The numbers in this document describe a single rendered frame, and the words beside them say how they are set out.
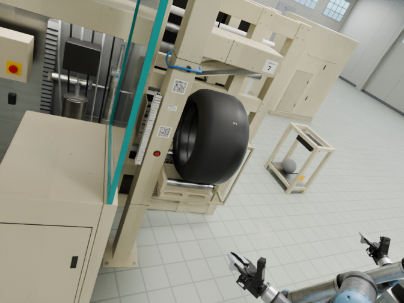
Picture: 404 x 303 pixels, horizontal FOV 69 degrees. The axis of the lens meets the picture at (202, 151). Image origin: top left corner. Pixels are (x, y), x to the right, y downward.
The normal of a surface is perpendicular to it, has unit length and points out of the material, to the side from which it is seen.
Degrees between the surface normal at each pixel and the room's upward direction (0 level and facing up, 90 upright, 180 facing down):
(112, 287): 0
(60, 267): 90
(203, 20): 90
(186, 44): 90
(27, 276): 90
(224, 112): 29
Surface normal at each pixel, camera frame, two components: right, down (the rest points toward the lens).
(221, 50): 0.23, 0.58
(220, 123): 0.41, -0.18
